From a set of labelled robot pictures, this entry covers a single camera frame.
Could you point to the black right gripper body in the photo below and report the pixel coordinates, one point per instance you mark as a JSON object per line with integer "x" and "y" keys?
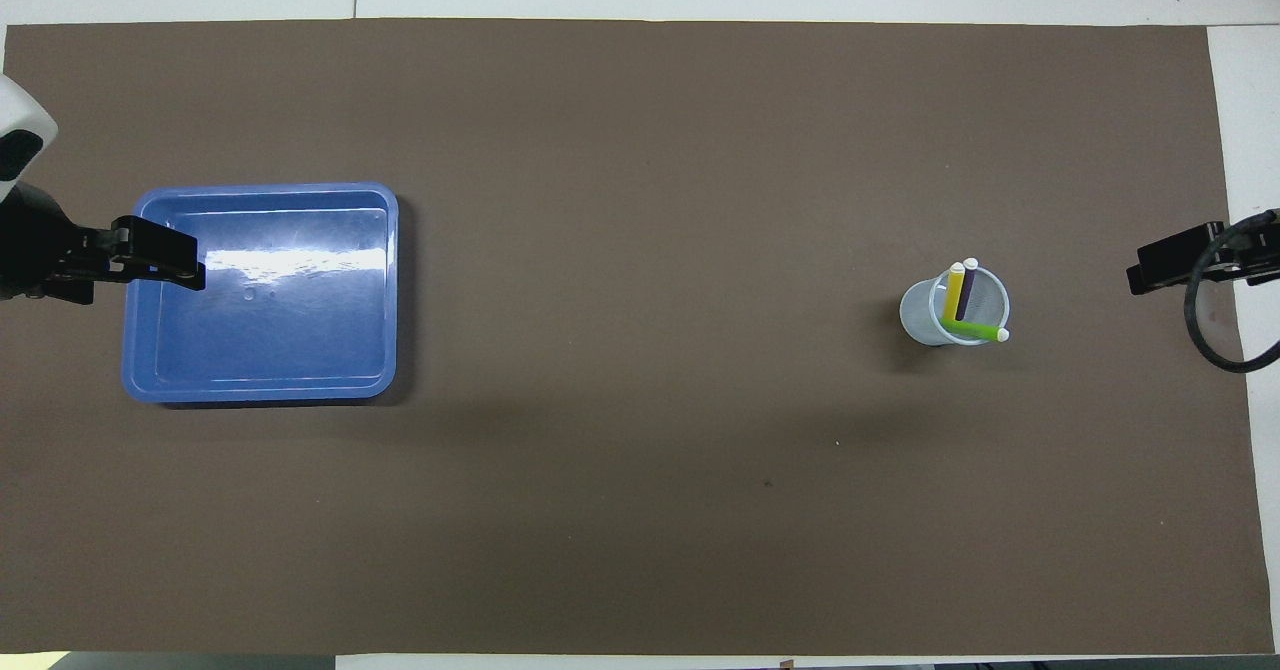
{"x": 1260, "y": 260}

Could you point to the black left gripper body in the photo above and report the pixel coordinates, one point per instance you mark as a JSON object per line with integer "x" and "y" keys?
{"x": 40, "y": 250}

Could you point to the purple pen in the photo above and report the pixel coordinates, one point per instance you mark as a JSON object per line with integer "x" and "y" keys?
{"x": 966, "y": 290}

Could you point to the green pen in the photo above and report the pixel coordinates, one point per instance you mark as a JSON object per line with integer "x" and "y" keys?
{"x": 975, "y": 330}

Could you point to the yellow pen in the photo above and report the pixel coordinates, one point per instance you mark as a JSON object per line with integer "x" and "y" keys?
{"x": 954, "y": 290}

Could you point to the blue plastic tray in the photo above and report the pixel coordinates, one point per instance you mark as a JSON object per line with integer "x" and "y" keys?
{"x": 300, "y": 350}

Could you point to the translucent plastic cup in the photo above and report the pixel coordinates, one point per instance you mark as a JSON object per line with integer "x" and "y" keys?
{"x": 915, "y": 315}

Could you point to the brown table mat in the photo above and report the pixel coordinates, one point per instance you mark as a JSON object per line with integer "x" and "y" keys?
{"x": 640, "y": 250}

